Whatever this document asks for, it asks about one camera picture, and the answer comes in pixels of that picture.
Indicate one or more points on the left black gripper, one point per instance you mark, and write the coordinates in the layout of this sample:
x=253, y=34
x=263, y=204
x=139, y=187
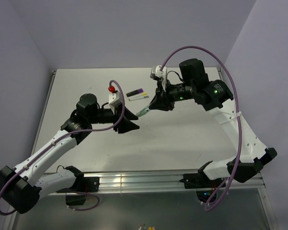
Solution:
x=125, y=124

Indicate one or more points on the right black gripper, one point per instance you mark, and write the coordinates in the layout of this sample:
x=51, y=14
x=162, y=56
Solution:
x=162, y=100

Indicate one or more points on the white grey-tip pen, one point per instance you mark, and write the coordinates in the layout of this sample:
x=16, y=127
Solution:
x=139, y=98

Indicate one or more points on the green translucent marker pen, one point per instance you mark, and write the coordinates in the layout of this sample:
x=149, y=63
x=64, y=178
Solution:
x=143, y=112

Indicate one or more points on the black purple marker pen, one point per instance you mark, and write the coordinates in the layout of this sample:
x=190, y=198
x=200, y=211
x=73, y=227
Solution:
x=132, y=93

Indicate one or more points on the white yellow-tip pen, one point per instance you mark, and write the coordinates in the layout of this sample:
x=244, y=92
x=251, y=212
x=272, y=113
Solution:
x=135, y=96

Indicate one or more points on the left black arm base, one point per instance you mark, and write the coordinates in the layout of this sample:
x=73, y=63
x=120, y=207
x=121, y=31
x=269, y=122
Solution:
x=80, y=192

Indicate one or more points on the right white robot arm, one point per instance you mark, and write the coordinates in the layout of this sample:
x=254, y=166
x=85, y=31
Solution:
x=217, y=99

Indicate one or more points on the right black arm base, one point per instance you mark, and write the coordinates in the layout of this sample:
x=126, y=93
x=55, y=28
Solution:
x=203, y=185

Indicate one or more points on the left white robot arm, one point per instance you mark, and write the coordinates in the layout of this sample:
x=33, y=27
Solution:
x=25, y=184

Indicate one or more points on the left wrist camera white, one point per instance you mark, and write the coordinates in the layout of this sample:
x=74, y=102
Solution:
x=115, y=100

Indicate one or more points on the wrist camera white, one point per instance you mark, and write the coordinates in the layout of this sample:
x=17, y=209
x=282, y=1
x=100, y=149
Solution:
x=159, y=75
x=115, y=100

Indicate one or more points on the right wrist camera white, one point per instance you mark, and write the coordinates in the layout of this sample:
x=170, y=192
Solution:
x=159, y=75

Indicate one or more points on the aluminium rail frame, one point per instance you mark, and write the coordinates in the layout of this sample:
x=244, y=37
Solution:
x=147, y=181

